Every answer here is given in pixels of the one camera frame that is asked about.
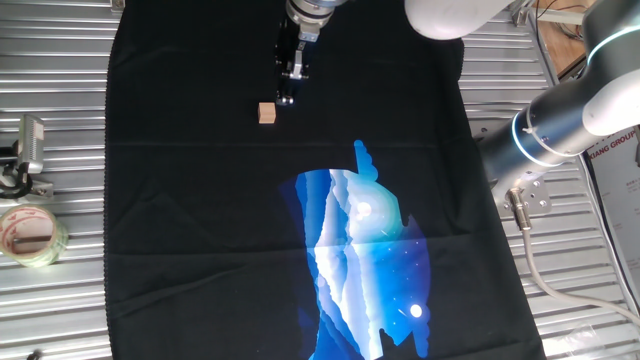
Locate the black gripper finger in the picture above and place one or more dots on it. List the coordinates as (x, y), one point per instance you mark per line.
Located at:
(280, 95)
(289, 95)

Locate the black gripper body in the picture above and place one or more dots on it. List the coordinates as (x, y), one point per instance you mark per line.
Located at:
(287, 50)

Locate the small wooden block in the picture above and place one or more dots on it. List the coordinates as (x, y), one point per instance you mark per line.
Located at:
(266, 113)

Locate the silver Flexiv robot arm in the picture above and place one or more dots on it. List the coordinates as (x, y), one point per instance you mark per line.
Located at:
(550, 125)

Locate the black cloth with blue print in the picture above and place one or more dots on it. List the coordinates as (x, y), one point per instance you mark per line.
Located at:
(200, 200)

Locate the clear packing tape roll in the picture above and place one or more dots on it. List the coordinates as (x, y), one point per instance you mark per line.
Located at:
(59, 242)

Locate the brown wooden board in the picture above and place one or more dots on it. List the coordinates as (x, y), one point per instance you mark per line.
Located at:
(560, 50)

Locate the clear plastic bag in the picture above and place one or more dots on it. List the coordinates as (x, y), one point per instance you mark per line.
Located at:
(580, 337)

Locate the metal corner bracket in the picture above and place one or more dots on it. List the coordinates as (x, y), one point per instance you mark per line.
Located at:
(118, 5)

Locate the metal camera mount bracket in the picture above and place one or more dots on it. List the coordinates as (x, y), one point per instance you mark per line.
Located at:
(42, 190)

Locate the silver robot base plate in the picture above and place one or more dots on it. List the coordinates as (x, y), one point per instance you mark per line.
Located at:
(537, 200)

